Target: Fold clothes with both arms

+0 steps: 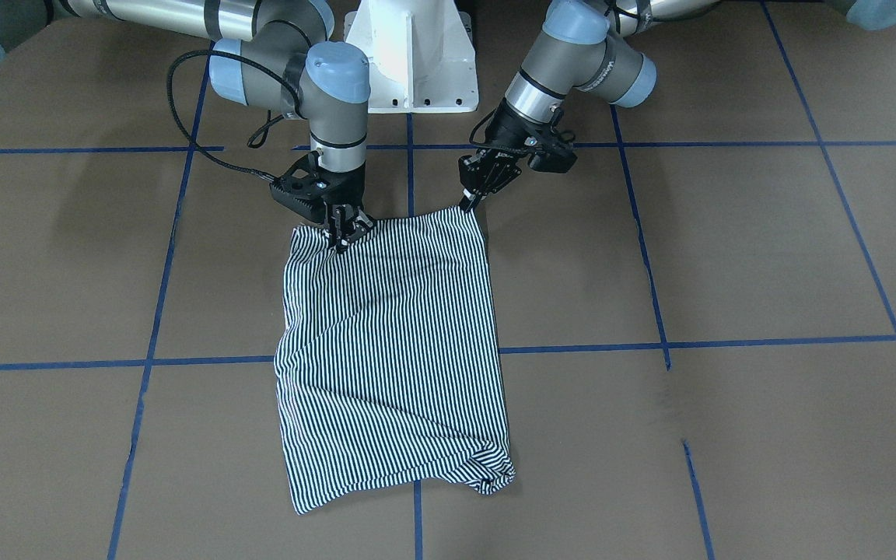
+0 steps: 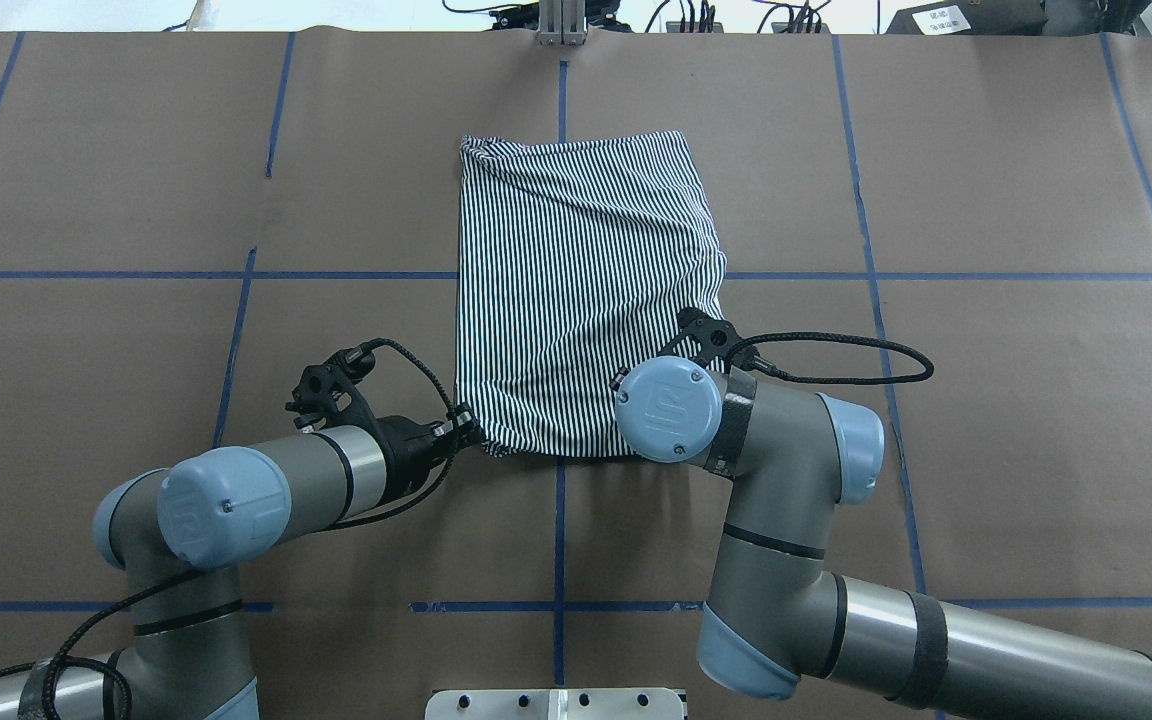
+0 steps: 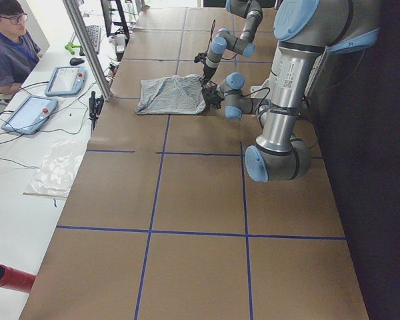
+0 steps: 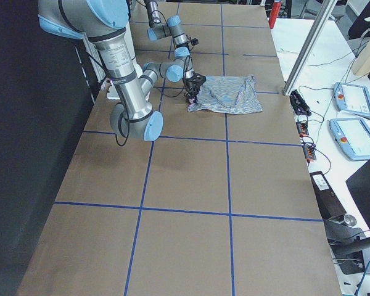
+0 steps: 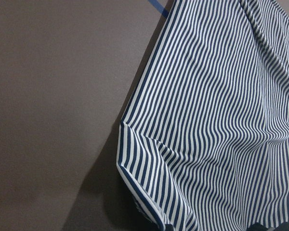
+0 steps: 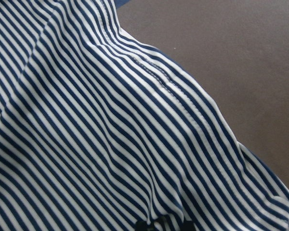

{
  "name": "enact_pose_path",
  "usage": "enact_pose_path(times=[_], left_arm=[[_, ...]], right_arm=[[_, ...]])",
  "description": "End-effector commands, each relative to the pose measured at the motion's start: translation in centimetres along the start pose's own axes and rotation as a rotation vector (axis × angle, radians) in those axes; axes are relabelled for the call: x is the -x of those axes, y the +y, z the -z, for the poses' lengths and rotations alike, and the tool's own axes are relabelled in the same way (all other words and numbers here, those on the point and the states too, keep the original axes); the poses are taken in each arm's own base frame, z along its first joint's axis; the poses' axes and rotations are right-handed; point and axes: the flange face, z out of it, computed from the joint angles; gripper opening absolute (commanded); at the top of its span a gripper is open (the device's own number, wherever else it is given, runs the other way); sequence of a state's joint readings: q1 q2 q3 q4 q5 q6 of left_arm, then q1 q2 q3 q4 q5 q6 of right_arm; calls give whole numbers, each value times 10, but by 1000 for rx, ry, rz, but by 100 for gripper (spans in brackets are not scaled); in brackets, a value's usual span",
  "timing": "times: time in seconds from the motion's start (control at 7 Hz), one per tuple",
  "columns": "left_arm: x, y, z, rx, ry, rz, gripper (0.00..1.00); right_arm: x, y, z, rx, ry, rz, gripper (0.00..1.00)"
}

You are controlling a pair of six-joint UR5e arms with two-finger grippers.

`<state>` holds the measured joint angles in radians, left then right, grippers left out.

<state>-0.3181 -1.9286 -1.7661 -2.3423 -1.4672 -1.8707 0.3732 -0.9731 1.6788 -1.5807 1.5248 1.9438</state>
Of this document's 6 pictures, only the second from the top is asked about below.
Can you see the blue white striped polo shirt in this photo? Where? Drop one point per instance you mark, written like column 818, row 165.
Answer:
column 575, row 259

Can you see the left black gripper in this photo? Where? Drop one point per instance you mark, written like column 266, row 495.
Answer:
column 404, row 447

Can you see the white camera post with base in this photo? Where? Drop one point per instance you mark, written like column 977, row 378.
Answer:
column 559, row 703

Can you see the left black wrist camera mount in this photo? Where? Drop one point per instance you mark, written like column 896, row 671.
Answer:
column 328, row 396

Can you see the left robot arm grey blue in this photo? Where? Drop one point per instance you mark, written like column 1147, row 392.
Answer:
column 177, row 647

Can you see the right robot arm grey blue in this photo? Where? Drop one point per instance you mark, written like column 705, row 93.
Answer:
column 777, row 613

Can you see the aluminium frame post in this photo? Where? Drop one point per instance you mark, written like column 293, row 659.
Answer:
column 562, row 23

